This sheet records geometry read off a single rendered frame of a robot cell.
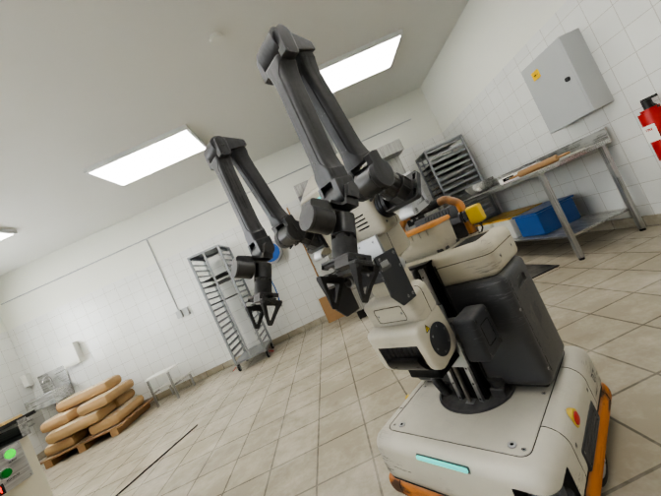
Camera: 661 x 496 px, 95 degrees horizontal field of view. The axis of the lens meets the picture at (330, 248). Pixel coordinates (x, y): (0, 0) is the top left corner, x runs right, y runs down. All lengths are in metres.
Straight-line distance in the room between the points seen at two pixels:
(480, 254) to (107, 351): 6.11
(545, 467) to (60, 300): 6.66
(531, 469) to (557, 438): 0.13
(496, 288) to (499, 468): 0.50
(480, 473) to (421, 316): 0.45
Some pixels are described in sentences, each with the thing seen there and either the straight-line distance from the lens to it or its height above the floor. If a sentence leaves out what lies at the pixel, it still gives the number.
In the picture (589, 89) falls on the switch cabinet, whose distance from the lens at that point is 3.65.
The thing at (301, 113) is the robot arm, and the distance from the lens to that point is 0.75.
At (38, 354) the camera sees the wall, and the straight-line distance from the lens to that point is 7.21.
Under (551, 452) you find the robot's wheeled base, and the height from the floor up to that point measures 0.27.
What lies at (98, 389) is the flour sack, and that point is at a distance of 5.75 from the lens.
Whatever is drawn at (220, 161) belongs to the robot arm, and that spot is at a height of 1.41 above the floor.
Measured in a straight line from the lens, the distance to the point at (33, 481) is 1.84.
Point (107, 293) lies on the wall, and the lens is 6.37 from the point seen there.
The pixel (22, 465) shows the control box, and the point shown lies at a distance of 1.79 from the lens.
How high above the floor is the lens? 0.97
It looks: 1 degrees up
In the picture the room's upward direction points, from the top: 25 degrees counter-clockwise
